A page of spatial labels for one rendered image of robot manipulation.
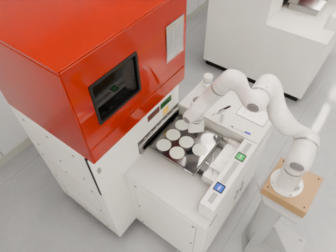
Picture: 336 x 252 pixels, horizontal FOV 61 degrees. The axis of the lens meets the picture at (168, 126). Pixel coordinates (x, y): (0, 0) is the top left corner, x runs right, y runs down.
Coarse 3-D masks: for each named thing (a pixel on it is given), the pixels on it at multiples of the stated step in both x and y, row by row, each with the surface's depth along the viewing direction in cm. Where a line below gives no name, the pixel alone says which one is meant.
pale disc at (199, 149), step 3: (195, 144) 192; (198, 144) 192; (201, 144) 192; (192, 147) 190; (195, 147) 190; (198, 147) 190; (201, 147) 190; (204, 147) 190; (192, 150) 189; (195, 150) 189; (198, 150) 189; (201, 150) 188; (204, 150) 188; (195, 153) 187; (198, 153) 187; (201, 153) 187; (204, 153) 187
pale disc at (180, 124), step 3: (177, 120) 206; (180, 120) 206; (183, 120) 206; (177, 123) 204; (180, 123) 204; (183, 123) 204; (186, 123) 204; (177, 126) 202; (180, 126) 202; (183, 126) 202; (186, 126) 202; (180, 129) 200; (183, 129) 200
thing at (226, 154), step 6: (228, 144) 194; (222, 150) 191; (228, 150) 190; (234, 150) 190; (222, 156) 188; (228, 156) 187; (216, 162) 185; (222, 162) 185; (216, 174) 179; (204, 180) 177
